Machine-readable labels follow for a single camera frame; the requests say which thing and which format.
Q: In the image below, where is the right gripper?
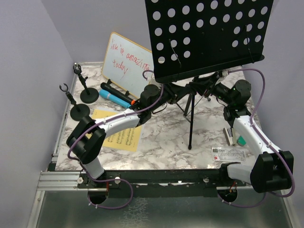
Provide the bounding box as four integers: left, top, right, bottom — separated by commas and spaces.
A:
190, 72, 234, 105

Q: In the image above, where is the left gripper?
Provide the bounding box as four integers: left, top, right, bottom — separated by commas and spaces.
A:
149, 79, 189, 112

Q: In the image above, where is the black tripod music stand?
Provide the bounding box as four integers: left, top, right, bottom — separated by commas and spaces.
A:
144, 0, 274, 150

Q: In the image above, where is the yellow sheet music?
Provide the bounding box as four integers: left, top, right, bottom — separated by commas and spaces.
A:
92, 109, 139, 152

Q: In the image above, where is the black microphone orange tip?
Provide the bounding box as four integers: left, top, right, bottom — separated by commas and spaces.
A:
100, 82, 135, 105

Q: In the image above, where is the blue-headed microphone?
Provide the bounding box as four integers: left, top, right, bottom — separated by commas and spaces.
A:
99, 89, 131, 108

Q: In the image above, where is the black microphone stand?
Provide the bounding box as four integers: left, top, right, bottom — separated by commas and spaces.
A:
73, 63, 99, 104
59, 83, 90, 121

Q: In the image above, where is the white sheet music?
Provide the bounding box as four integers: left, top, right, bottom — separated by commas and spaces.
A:
137, 125, 144, 144

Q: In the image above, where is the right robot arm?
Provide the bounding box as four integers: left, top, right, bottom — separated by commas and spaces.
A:
189, 72, 295, 197

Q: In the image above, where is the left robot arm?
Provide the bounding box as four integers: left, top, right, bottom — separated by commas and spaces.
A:
66, 83, 191, 188

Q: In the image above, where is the grey stapler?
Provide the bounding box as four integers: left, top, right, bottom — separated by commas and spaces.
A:
223, 128, 237, 146

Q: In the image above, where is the yellow-framed whiteboard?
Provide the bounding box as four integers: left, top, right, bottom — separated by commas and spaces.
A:
101, 32, 154, 98

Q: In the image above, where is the green eraser block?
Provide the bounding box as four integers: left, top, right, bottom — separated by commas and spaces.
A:
237, 136, 246, 146

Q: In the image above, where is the clear ruler set packet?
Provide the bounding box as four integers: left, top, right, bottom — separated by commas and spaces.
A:
212, 147, 246, 162

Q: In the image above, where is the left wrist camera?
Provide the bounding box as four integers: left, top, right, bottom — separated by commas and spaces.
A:
146, 72, 159, 86

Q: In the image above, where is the black mounting rail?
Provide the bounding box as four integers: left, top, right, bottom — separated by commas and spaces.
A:
77, 168, 245, 198

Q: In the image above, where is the aluminium frame rail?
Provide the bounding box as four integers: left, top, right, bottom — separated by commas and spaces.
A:
37, 171, 80, 191

